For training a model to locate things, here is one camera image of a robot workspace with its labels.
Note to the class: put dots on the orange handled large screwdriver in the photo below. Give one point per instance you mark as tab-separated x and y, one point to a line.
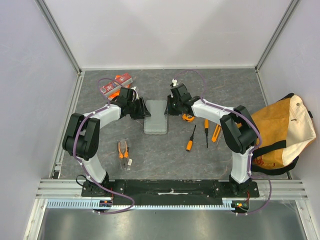
191	140

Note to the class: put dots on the orange pliers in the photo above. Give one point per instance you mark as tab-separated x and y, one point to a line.
123	155

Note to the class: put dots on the grey slotted cable duct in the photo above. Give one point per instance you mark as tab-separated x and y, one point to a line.
97	204

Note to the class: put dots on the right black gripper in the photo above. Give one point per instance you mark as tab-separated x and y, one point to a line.
170	106

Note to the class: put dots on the orange utility knife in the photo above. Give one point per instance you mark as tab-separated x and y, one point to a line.
216	136

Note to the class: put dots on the orange tape measure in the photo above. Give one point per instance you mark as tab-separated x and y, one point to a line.
188	118

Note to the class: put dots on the tan canvas tool bag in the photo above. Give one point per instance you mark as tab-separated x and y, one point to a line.
286	129

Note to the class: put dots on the orange handled small screwdriver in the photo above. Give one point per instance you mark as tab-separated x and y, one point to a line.
206	129

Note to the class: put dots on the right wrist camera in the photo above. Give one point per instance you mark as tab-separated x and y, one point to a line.
178	90

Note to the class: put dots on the aluminium frame rail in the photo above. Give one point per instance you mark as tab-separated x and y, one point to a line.
261	189

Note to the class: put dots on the grey plastic tool case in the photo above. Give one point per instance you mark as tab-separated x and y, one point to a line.
157	123

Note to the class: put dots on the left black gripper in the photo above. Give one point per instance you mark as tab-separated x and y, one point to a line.
143	111

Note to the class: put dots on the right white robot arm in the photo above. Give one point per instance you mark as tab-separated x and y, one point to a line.
238	128

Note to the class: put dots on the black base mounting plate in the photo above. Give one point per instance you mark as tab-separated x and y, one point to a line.
169	191

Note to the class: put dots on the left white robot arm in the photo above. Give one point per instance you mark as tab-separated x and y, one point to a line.
82	136

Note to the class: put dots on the orange red cardboard box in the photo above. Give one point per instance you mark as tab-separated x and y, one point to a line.
110	88

